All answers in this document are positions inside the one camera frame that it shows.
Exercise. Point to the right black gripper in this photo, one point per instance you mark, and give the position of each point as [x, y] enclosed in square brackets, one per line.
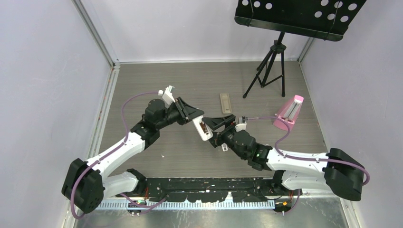
[215, 123]

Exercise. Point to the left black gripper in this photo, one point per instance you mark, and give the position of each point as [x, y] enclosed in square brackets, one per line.
[186, 112]

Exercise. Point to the white remote face down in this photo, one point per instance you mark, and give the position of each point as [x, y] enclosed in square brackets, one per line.
[203, 130]

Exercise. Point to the white remote with buttons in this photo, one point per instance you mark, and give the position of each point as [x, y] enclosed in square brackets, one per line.
[225, 103]

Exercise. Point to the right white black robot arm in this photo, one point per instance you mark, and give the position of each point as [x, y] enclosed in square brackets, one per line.
[334, 171]

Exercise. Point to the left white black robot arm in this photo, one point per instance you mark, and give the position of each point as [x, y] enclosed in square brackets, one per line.
[89, 182]

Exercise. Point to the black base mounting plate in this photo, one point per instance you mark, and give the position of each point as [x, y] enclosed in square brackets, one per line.
[209, 190]

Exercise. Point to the pink box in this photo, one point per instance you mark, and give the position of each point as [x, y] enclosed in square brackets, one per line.
[288, 113]

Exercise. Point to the black music stand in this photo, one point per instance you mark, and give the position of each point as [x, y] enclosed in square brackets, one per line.
[323, 19]

